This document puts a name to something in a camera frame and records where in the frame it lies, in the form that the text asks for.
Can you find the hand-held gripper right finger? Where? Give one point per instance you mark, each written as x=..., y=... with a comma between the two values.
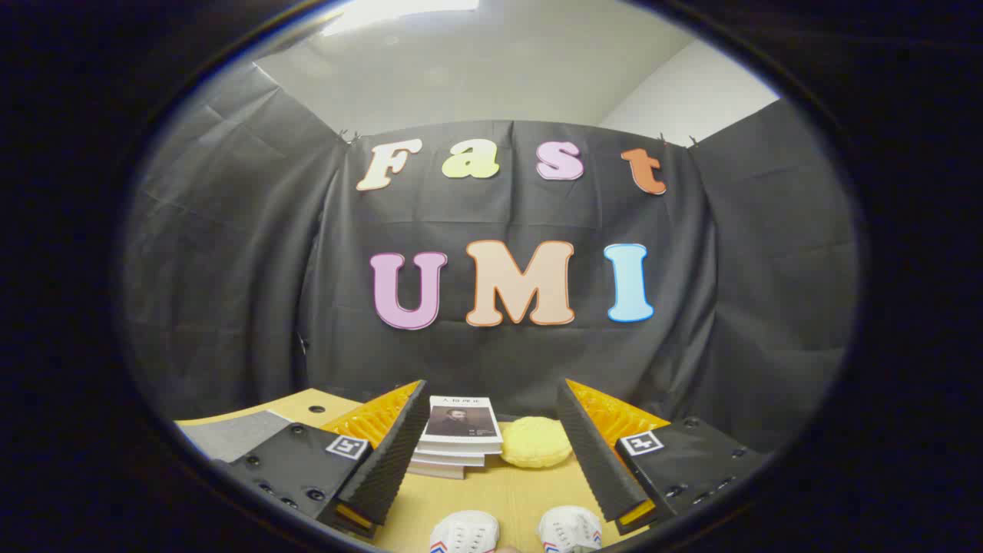
x=595, y=453

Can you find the yellow plush cushion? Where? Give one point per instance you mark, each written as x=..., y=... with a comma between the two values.
x=535, y=441

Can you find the white canvas shoe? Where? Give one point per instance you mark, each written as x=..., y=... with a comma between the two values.
x=570, y=528
x=465, y=531

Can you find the grey fabric storage box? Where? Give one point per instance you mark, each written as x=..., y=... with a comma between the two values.
x=234, y=435

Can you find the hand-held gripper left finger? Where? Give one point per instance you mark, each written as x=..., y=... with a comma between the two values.
x=395, y=453

